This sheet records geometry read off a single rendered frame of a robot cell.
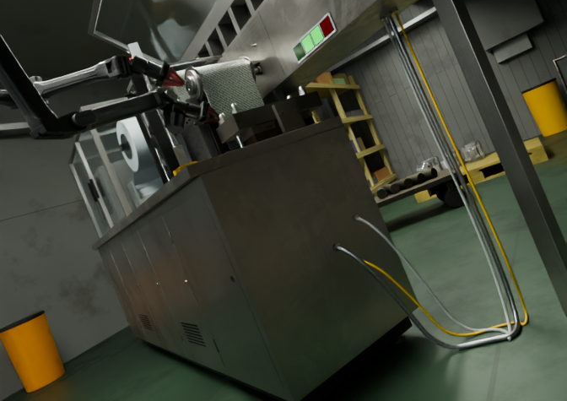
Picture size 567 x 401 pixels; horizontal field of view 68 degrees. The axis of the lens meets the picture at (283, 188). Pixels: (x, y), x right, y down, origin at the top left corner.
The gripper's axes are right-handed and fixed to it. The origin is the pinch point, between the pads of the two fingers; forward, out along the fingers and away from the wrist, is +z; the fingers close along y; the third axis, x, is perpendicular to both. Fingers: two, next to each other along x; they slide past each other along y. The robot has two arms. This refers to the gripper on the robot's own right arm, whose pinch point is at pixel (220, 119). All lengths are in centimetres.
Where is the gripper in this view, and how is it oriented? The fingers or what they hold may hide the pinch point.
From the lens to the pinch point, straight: 170.7
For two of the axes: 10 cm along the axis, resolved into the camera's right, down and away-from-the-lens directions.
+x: 0.5, -9.6, 2.7
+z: 8.7, 1.8, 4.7
